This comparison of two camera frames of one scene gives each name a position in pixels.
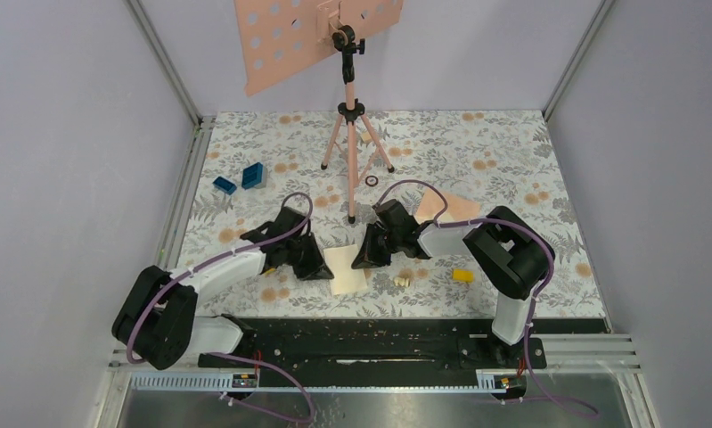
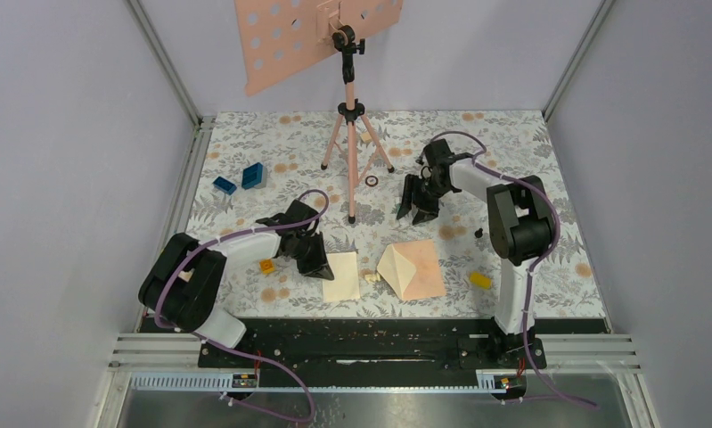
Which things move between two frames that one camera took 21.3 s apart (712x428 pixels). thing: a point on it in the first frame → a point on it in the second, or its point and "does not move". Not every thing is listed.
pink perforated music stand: x=271 y=33 does not move
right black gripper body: x=395 y=239 → x=429 y=185
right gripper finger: x=376 y=251 → x=407 y=194
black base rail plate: x=298 y=343 does not move
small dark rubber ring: x=370 y=176 does not move
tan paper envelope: x=432 y=202 → x=413 y=269
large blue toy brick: x=252 y=175 does not move
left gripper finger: x=308 y=262 does not move
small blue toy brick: x=225 y=185 does not move
